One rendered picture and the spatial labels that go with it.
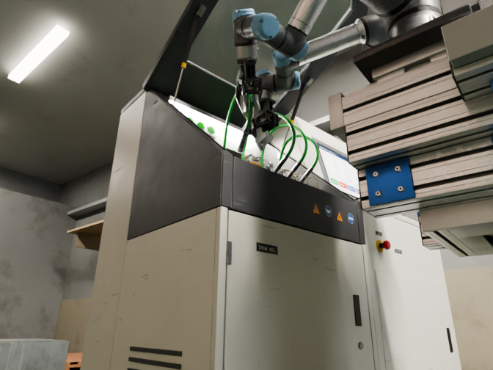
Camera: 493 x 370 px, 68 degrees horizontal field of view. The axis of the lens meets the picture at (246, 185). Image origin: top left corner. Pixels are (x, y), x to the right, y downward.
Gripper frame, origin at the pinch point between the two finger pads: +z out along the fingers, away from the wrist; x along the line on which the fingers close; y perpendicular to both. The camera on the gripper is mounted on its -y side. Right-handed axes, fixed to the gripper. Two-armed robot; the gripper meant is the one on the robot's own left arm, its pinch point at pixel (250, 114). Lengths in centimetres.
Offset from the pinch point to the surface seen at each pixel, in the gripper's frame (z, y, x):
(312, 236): 34.4, 34.8, 10.1
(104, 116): 69, -413, -122
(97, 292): 62, 2, -69
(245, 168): 7.7, 33.2, -9.8
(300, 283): 41, 47, 1
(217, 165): 4.9, 34.9, -18.0
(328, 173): 42, -30, 44
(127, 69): 3, -327, -70
